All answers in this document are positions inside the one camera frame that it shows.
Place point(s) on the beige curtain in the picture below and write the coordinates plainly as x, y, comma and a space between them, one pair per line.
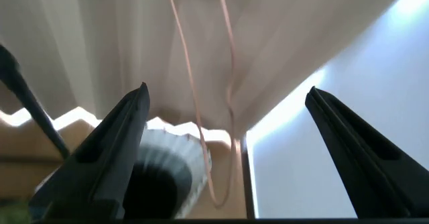
110, 39

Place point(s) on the pink clothes hanger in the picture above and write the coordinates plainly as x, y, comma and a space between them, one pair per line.
219, 205

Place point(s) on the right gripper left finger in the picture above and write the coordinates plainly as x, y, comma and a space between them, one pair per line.
100, 170

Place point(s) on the white laundry basket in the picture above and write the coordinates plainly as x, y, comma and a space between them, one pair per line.
187, 150

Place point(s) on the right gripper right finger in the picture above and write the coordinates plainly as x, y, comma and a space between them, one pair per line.
375, 170

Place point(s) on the black clothes rack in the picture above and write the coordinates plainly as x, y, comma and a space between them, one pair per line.
30, 100

